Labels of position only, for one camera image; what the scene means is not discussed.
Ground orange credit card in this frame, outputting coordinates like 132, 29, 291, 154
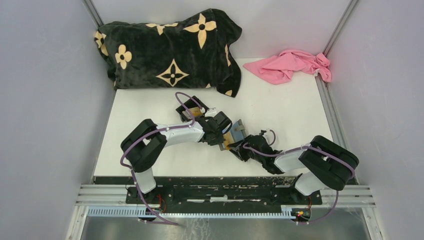
223, 132, 235, 150

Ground grey leather card holder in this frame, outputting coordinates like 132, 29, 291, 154
219, 119, 248, 151

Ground stack of cards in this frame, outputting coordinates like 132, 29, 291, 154
182, 107, 204, 120

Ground black plastic card box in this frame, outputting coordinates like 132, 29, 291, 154
175, 96, 209, 123

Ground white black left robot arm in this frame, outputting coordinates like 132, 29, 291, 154
120, 111, 232, 204

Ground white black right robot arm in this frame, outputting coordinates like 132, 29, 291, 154
228, 130, 360, 204

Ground pink cloth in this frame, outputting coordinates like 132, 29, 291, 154
243, 49, 333, 85

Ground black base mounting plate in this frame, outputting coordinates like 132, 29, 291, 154
94, 176, 324, 215

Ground black floral plush blanket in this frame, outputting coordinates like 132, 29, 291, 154
93, 8, 242, 98

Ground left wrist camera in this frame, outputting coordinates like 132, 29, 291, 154
204, 107, 218, 118

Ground slotted grey cable duct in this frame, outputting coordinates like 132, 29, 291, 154
87, 206, 295, 220

